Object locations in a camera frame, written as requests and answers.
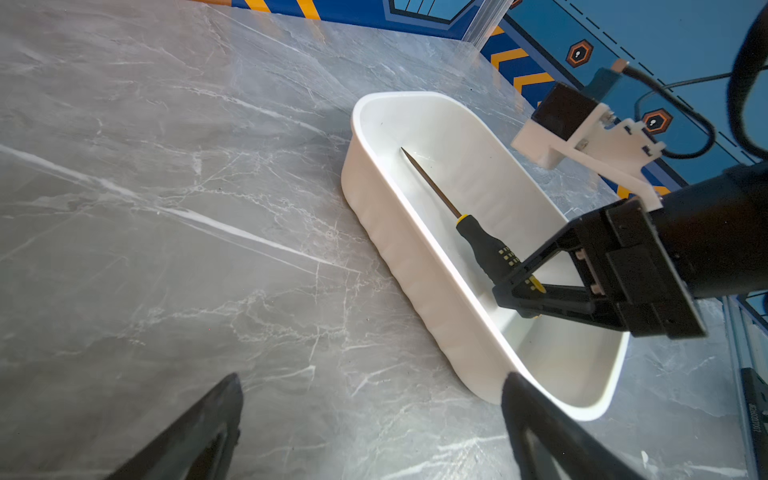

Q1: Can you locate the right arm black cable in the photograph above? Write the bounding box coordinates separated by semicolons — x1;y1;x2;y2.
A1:
611;58;736;161

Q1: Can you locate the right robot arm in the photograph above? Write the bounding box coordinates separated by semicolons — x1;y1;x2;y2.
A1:
456;11;767;339

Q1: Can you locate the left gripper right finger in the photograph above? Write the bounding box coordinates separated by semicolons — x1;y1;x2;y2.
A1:
501;372;641;479

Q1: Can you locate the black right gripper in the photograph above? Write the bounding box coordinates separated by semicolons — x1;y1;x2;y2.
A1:
491;198;707;339

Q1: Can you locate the white plastic bin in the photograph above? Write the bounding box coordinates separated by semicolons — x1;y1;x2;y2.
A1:
341;92;628;421

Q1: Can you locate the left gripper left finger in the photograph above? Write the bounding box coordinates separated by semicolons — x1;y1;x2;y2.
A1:
109;373;243;479

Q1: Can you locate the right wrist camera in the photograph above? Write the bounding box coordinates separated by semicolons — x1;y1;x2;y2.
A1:
511;59;665;211

